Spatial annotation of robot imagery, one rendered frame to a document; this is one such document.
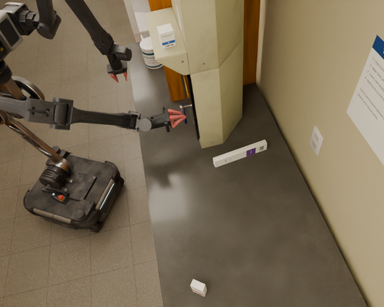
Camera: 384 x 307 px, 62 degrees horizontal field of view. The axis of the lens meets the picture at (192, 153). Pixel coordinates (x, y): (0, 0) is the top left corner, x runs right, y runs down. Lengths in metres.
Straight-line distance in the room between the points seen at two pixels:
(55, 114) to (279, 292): 1.01
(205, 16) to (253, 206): 0.78
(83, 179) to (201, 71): 1.54
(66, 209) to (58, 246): 0.33
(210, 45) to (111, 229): 1.74
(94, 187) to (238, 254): 1.44
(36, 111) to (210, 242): 0.81
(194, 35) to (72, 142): 2.22
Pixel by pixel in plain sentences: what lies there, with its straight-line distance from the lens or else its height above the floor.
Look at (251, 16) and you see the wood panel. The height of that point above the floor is 1.35.
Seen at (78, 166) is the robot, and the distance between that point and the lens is 2.65.
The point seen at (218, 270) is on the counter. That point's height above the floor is 0.94.
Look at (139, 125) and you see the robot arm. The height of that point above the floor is 1.22.
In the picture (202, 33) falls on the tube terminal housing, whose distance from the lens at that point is 1.16.
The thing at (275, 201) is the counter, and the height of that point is 0.94.
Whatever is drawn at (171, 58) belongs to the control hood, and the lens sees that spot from 1.19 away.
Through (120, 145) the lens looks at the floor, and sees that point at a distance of 2.97.
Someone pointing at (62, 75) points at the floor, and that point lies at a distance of 3.97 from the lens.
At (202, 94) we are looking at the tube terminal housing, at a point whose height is 1.29.
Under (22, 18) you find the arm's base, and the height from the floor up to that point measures 1.48.
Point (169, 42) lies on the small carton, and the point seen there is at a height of 1.53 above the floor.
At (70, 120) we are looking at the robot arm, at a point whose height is 1.41.
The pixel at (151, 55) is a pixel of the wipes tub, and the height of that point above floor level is 1.04.
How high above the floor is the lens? 2.21
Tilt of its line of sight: 53 degrees down
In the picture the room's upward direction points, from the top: 11 degrees counter-clockwise
